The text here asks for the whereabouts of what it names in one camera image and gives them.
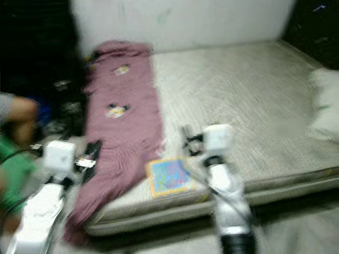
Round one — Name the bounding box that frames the colourful picture book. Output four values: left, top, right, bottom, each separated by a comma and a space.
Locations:
146, 157, 197, 198

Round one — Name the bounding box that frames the white pillow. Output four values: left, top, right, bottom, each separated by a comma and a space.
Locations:
307, 68, 339, 143

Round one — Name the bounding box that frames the purple cartoon mouse blanket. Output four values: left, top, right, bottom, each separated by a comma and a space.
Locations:
64, 41, 165, 247

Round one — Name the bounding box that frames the black bag with white print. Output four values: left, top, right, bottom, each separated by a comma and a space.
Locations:
53, 79, 85, 133

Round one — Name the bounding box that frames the grey quilted mattress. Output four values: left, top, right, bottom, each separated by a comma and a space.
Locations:
85, 40, 339, 236

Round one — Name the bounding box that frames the green plastic stool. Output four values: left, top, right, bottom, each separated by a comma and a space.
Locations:
0, 135, 35, 215

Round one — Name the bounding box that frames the person in grey shorts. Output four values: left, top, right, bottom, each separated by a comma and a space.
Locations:
0, 93, 39, 149

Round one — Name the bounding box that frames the black cabinet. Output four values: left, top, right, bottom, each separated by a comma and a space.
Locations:
0, 0, 88, 133

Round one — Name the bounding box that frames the black tufted headboard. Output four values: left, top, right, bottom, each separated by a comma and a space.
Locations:
281, 0, 339, 69

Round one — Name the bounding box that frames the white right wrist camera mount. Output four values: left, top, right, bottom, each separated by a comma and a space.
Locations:
202, 124, 235, 157

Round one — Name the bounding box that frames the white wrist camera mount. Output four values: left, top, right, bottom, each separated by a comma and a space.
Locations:
202, 124, 235, 157
43, 140, 76, 178

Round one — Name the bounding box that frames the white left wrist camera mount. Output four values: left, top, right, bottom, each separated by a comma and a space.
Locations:
43, 140, 76, 178

